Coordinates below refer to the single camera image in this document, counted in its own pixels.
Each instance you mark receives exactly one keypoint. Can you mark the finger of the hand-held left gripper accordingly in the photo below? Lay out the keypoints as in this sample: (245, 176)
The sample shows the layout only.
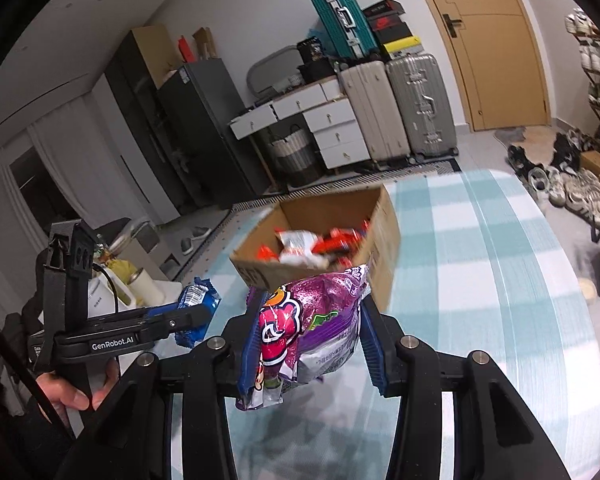
(190, 320)
(160, 308)

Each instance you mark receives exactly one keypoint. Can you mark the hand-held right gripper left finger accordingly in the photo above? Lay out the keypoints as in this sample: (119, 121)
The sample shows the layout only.
(245, 355)

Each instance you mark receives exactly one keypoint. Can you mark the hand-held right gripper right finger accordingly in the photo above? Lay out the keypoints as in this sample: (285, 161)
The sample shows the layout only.
(375, 355)

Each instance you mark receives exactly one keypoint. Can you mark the blue cookie pack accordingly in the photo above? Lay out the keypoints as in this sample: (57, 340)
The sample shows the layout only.
(195, 295)

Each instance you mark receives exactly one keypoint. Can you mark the purple snack bag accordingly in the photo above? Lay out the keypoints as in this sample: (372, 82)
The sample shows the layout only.
(320, 310)

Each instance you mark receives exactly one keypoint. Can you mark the pile of snack packets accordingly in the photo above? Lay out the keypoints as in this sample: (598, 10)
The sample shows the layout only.
(300, 242)

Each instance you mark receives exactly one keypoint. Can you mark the person's left forearm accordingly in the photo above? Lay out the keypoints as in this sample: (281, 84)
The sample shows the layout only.
(25, 450)

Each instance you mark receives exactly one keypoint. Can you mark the person's left hand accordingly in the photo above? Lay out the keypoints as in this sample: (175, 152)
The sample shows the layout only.
(105, 385)

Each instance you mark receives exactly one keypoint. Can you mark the white cylindrical can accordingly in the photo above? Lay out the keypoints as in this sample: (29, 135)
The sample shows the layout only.
(146, 285)

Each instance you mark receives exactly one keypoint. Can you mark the blue checked tablecloth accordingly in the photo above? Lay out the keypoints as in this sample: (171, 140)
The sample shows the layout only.
(480, 285)

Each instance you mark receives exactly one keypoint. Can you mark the white curtain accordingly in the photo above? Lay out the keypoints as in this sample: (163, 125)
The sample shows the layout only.
(80, 160)

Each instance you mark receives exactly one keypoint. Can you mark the grey refrigerator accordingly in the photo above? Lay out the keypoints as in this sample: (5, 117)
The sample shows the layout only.
(205, 130)

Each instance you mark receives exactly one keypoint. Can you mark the black wardrobe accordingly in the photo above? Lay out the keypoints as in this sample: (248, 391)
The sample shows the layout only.
(130, 125)

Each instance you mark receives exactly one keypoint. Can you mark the grey white laundry basket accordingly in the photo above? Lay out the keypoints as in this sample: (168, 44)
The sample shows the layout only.
(295, 157)

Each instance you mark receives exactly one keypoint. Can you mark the white drawer dresser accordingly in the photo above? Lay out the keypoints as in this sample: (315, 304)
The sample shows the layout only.
(335, 130)

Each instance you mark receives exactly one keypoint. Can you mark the beige suitcase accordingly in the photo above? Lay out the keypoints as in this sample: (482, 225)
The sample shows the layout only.
(375, 110)

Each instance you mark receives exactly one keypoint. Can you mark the tan board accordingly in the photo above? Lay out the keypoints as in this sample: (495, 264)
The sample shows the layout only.
(152, 55)

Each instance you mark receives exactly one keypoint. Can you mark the silver suitcase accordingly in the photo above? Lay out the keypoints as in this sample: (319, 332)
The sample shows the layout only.
(422, 105)

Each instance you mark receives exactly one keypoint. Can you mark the pile of sneakers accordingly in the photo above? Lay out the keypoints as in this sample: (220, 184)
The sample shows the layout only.
(570, 185)

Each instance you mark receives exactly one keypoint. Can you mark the red paper bag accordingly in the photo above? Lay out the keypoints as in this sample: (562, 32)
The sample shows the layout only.
(185, 49)

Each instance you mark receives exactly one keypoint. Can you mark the brown paper bag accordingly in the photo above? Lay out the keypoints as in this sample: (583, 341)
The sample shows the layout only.
(205, 42)

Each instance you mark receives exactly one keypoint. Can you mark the black patterned bag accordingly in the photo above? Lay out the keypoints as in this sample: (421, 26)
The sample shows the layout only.
(315, 60)

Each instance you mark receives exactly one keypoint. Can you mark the yellow and black shoe box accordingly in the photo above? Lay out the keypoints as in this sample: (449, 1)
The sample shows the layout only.
(402, 47)

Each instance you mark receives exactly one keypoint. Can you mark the wooden door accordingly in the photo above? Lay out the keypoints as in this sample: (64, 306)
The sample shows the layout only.
(495, 60)

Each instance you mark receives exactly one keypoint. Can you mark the plain black shoe box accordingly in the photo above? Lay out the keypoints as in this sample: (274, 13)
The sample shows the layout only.
(397, 35)

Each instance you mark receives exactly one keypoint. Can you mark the red and black shoe box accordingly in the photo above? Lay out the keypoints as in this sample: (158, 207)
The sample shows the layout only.
(387, 23)

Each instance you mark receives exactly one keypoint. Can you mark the teal suitcase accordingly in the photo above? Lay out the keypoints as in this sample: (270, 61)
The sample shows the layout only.
(340, 20)

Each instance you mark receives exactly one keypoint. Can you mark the black shoe box red stripe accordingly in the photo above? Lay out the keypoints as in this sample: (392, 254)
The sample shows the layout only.
(382, 8)

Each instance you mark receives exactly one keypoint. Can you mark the rows of assorted shoes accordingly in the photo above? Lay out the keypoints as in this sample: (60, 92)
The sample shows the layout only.
(592, 55)

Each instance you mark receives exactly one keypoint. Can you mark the grey folded frame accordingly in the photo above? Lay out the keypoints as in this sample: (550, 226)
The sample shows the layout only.
(270, 67)

